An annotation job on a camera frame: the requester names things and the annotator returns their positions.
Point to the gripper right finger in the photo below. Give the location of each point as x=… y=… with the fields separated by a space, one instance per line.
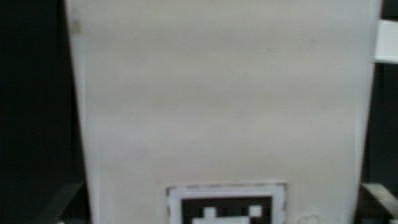
x=377 y=210

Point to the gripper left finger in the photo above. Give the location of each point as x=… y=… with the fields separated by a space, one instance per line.
x=56 y=213

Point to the white cabinet top block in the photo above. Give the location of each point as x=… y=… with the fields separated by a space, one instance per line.
x=223 y=87

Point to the white door panel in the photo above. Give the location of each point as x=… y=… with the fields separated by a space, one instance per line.
x=386 y=50

